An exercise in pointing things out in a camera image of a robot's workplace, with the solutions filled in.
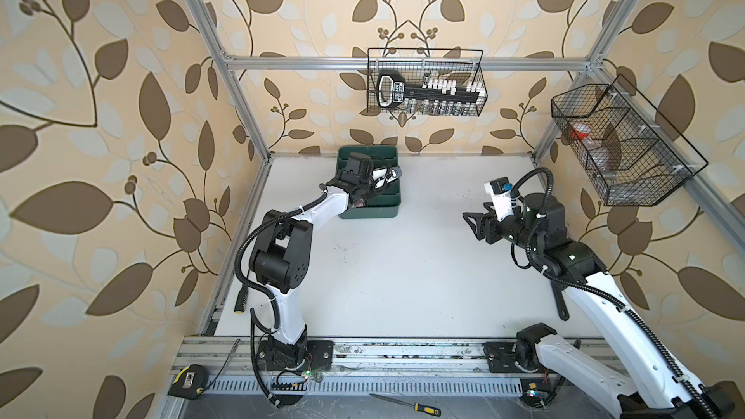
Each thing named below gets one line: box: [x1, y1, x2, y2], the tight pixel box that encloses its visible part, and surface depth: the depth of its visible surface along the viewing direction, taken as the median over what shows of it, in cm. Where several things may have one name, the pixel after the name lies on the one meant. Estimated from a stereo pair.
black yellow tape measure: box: [166, 363, 209, 400], surface depth 70 cm
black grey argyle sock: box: [381, 165, 403, 186], surface depth 84 cm
